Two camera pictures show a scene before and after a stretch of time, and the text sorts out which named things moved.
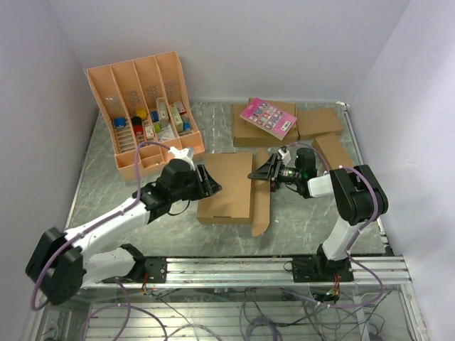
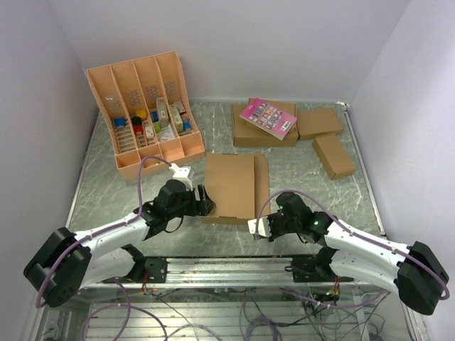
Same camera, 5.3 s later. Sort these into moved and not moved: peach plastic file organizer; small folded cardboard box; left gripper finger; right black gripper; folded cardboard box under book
Moved: right black gripper; left gripper finger
Not moved: peach plastic file organizer; folded cardboard box under book; small folded cardboard box
